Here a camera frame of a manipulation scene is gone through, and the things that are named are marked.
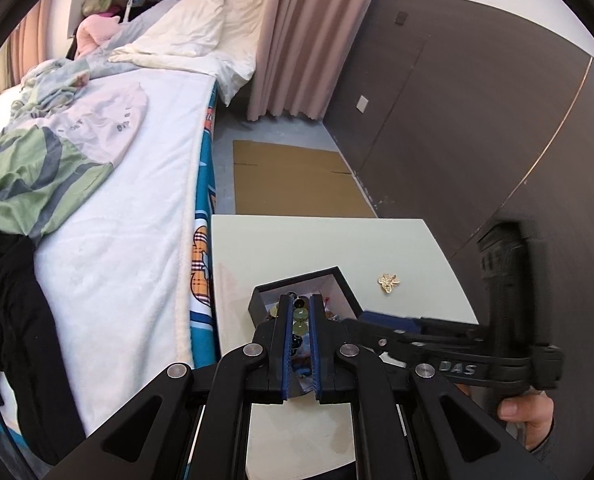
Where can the black square jewelry box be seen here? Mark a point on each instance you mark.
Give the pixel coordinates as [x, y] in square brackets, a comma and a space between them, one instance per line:
[338, 299]

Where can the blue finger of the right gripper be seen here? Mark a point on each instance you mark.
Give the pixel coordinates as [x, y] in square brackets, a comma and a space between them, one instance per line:
[392, 322]

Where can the white pillow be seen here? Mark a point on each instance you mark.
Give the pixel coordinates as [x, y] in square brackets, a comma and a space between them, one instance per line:
[191, 28]

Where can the light blue crumpled garment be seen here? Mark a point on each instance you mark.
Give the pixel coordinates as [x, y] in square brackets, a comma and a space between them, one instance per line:
[49, 86]

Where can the white low table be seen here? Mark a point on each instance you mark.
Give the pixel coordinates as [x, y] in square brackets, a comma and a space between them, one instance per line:
[301, 438]

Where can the pink curtain far left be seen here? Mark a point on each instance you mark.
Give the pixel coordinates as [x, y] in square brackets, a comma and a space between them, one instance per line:
[27, 42]

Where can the white printed t-shirt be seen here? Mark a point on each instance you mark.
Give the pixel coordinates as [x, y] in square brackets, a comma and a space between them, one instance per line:
[101, 125]

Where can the person's right hand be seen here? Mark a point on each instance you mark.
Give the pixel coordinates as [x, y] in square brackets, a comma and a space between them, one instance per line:
[535, 410]

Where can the pink plush toy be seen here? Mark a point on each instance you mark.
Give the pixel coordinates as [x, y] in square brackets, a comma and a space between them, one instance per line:
[95, 31]

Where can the green grey patterned garment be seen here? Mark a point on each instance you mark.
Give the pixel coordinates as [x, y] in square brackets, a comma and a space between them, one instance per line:
[44, 179]

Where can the brown cardboard floor sheet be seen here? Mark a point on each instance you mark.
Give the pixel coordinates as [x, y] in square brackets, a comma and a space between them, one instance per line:
[283, 180]

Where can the pink curtain near bed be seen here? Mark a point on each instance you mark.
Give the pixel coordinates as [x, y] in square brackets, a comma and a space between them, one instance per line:
[302, 49]

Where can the white duvet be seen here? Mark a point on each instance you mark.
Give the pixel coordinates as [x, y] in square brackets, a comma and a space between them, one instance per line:
[232, 62]

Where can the white wall socket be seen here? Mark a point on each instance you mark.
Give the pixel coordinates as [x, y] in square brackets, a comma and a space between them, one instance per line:
[362, 104]

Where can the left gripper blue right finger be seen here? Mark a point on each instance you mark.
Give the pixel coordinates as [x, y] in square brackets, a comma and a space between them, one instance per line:
[322, 348]

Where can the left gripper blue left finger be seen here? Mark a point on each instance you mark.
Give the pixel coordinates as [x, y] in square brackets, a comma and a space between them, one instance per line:
[280, 349]

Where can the black garment on bed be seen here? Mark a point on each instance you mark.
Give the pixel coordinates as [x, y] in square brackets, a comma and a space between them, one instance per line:
[31, 359]

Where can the gold butterfly brooch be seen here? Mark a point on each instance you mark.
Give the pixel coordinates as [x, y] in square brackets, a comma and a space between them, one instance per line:
[388, 282]

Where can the bed with white blanket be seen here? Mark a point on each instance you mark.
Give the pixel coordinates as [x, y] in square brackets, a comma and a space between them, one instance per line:
[127, 275]

